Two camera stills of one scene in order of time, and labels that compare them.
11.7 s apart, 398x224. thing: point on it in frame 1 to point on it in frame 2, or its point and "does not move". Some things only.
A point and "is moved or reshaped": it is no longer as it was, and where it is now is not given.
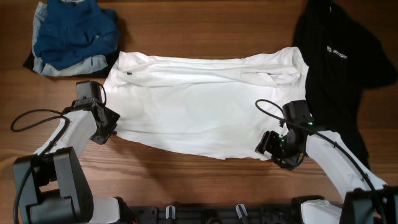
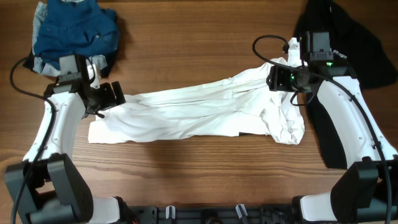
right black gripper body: (281, 148) to (288, 79)
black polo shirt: (344, 57) does not move
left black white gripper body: (100, 136) to (104, 98)
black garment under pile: (112, 60) does not move
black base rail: (239, 214) does not move
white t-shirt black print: (218, 107) is moved or reshaped
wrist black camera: (297, 112) to (318, 45)
